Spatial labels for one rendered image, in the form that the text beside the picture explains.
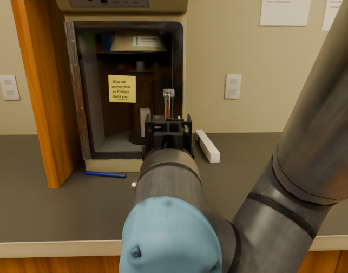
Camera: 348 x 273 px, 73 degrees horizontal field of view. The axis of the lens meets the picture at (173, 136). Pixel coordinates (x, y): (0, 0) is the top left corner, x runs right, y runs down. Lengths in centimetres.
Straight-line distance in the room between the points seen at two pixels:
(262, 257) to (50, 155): 61
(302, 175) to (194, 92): 98
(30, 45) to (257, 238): 62
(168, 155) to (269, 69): 101
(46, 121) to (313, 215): 62
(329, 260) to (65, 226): 63
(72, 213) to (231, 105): 85
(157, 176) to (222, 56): 97
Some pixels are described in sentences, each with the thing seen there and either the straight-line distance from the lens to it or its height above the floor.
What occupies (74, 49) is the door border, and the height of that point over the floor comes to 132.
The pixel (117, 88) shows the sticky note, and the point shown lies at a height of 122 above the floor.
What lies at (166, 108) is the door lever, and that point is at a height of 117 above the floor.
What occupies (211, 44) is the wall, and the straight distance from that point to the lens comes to 115.
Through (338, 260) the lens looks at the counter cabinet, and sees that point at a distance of 76.
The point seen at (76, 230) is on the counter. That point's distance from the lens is 60.
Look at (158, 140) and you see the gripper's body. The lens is 29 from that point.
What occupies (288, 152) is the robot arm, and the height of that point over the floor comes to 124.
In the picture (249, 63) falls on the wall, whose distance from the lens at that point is 119.
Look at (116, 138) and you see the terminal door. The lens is 74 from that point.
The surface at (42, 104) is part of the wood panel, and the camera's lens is 69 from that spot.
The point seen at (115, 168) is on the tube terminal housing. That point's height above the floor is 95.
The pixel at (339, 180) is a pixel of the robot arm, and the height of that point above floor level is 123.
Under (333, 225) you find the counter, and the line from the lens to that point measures 68.
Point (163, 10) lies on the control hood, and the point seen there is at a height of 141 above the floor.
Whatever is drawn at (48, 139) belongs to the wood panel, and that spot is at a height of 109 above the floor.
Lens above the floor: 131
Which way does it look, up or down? 20 degrees down
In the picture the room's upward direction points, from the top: straight up
